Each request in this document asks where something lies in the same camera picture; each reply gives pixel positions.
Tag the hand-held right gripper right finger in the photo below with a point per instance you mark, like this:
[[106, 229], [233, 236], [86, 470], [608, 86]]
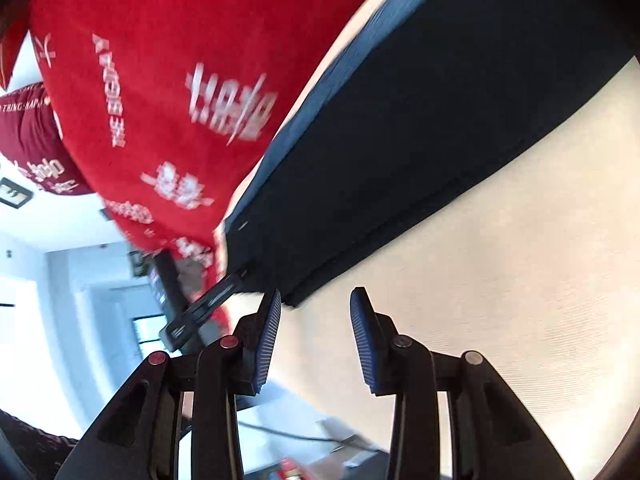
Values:
[[362, 345]]

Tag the red printed blanket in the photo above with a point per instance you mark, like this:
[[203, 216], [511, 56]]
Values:
[[165, 60]]

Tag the navy pants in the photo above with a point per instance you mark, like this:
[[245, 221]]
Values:
[[425, 135]]

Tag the cream textured bed cover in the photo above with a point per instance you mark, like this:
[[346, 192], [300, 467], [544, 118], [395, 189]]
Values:
[[500, 310]]

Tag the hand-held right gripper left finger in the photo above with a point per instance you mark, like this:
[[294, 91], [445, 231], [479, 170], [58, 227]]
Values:
[[266, 345]]

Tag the black wall sign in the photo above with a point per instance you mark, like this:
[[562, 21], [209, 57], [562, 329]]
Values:
[[14, 192]]

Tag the dark red cloth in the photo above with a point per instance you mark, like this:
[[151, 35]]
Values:
[[30, 447]]

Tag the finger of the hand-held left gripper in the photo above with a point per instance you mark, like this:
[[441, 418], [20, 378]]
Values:
[[200, 310]]

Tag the dark red printed pillow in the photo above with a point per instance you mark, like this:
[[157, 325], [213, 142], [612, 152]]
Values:
[[30, 140]]

